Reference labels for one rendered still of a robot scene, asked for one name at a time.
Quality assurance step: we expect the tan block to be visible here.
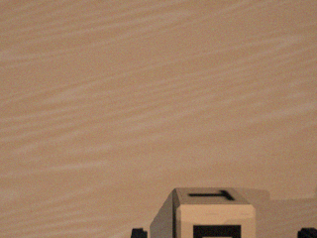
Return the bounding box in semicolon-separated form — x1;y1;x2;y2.
172;187;256;238

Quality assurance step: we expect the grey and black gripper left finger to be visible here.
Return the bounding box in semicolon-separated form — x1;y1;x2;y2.
131;228;148;238

